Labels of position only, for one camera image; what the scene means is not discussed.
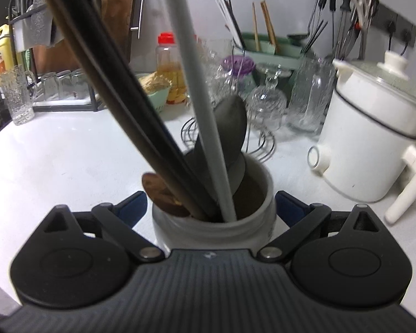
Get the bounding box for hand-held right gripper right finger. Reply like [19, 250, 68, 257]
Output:
[257, 190, 392, 263]

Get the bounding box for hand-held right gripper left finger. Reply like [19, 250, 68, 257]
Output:
[28, 191, 166, 263]

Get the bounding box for white mug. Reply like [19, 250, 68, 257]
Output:
[152, 152, 277, 251]

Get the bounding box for small wooden spoon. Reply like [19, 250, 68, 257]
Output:
[141, 172, 192, 218]

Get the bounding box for black chopstick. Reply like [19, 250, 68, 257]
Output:
[43, 0, 220, 220]

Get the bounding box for hanging metal utensils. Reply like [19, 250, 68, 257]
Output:
[307, 0, 368, 60]

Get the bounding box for green plastic basket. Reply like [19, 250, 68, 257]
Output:
[139, 82, 173, 113]

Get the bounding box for black dish rack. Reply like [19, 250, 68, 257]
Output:
[7, 0, 106, 112]

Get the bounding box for white electric pot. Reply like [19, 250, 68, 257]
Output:
[307, 50, 416, 224]

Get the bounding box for glass goblet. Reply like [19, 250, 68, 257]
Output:
[246, 63, 292, 133]

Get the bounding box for tall glass mug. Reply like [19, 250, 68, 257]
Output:
[287, 57, 338, 133]

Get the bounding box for enoki mushrooms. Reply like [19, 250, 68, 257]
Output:
[139, 71, 171, 95]

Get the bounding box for small upturned glass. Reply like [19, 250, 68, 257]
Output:
[57, 70, 75, 100]
[72, 69, 91, 100]
[40, 72, 60, 102]

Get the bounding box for red-lidded plastic jar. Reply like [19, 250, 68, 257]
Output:
[155, 32, 190, 105]

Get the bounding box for green utensil holder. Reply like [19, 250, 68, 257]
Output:
[233, 33, 316, 70]

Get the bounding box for purple-lidded glass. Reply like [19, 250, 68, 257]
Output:
[223, 55, 257, 81]

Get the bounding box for tall textured glass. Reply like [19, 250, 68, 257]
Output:
[0, 65, 35, 126]

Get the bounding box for textured glass tumbler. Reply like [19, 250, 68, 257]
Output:
[194, 38, 235, 95]

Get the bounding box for thin black chopsticks bundle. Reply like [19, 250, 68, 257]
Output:
[300, 20, 328, 55]

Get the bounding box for light wooden chopstick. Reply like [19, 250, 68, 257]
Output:
[251, 1, 261, 52]
[260, 0, 280, 54]

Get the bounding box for wooden cutting board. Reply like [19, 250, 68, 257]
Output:
[31, 0, 145, 74]

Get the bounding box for white chopsticks bundle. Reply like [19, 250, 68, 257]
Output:
[215, 0, 245, 48]

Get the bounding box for yellow detergent bottle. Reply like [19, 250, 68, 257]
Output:
[0, 24, 22, 77]

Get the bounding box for grey cloth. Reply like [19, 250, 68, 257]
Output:
[21, 0, 65, 48]

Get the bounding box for black power strip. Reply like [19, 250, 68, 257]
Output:
[376, 0, 416, 48]

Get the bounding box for wire cup rack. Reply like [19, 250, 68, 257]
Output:
[180, 117, 277, 162]

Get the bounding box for steel bar handle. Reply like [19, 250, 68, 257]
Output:
[130, 0, 148, 39]

